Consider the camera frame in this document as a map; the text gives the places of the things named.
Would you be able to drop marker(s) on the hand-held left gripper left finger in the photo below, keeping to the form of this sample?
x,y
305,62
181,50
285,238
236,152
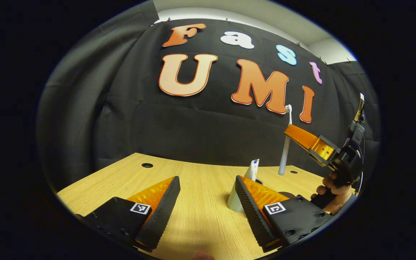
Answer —
x,y
163,213

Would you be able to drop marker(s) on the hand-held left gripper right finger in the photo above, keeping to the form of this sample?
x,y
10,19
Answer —
x,y
249,213

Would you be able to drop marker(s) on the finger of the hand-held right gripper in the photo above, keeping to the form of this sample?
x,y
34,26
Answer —
x,y
303,139

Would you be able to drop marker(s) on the white toothbrush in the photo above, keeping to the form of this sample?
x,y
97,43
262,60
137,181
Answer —
x,y
285,155

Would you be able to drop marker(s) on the dark brown round coaster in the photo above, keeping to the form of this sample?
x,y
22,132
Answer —
x,y
286,194

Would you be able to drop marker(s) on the white toothpaste tube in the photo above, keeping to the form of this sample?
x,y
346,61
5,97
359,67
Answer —
x,y
253,169

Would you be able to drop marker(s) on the wooden desktop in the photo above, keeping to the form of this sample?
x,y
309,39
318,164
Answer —
x,y
204,202

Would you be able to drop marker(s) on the black backdrop cloth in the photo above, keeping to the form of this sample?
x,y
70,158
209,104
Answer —
x,y
193,126

